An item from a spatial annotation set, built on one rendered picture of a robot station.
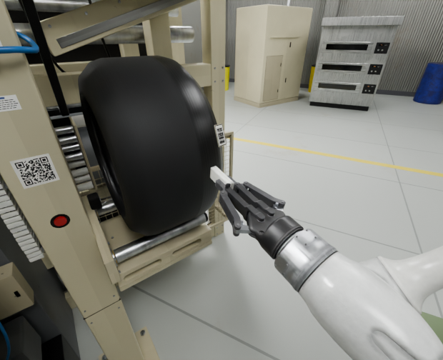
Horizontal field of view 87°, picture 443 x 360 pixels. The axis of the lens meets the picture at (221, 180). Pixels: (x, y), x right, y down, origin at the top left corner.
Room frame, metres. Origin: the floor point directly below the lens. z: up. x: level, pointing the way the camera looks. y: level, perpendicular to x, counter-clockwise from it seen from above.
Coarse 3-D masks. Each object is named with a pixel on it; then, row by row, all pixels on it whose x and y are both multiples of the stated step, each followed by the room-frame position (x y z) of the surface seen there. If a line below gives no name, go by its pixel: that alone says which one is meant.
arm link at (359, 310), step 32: (320, 288) 0.19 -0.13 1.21; (352, 288) 0.18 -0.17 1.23; (384, 288) 0.18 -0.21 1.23; (320, 320) 0.17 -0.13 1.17; (352, 320) 0.15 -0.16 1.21; (384, 320) 0.14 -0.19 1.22; (416, 320) 0.14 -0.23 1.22; (352, 352) 0.13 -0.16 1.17; (384, 352) 0.12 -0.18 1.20; (416, 352) 0.12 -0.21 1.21
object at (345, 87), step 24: (336, 24) 5.60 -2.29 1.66; (360, 24) 5.43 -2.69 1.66; (384, 24) 5.27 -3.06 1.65; (336, 48) 5.72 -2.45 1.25; (360, 48) 5.54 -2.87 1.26; (384, 48) 5.39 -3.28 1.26; (336, 72) 5.68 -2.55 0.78; (360, 72) 5.49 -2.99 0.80; (312, 96) 5.86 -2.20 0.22; (336, 96) 5.66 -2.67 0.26; (360, 96) 5.46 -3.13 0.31
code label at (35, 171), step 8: (16, 160) 0.48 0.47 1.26; (24, 160) 0.49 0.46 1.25; (32, 160) 0.49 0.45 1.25; (40, 160) 0.50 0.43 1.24; (48, 160) 0.51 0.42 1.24; (16, 168) 0.47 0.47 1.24; (24, 168) 0.48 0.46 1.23; (32, 168) 0.49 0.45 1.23; (40, 168) 0.50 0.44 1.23; (48, 168) 0.51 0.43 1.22; (24, 176) 0.48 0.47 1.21; (32, 176) 0.48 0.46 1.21; (40, 176) 0.49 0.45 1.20; (48, 176) 0.50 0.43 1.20; (56, 176) 0.51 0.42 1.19; (24, 184) 0.47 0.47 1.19; (32, 184) 0.48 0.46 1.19; (40, 184) 0.49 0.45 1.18
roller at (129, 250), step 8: (200, 216) 0.67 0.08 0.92; (184, 224) 0.63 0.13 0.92; (192, 224) 0.64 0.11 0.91; (200, 224) 0.66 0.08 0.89; (168, 232) 0.59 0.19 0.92; (176, 232) 0.61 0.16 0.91; (136, 240) 0.55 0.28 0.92; (144, 240) 0.55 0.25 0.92; (152, 240) 0.56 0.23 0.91; (160, 240) 0.57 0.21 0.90; (120, 248) 0.52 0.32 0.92; (128, 248) 0.52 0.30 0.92; (136, 248) 0.53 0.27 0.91; (144, 248) 0.54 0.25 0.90; (120, 256) 0.49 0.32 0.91; (128, 256) 0.50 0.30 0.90
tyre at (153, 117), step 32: (96, 64) 0.64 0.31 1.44; (128, 64) 0.65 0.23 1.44; (160, 64) 0.69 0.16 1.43; (96, 96) 0.56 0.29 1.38; (128, 96) 0.55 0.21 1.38; (160, 96) 0.58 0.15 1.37; (192, 96) 0.62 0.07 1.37; (96, 128) 0.87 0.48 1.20; (128, 128) 0.50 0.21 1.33; (160, 128) 0.52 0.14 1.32; (192, 128) 0.56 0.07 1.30; (128, 160) 0.47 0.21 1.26; (160, 160) 0.49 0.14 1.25; (192, 160) 0.53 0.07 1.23; (128, 192) 0.46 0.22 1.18; (160, 192) 0.47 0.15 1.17; (192, 192) 0.52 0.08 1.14; (128, 224) 0.55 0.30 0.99; (160, 224) 0.48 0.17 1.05
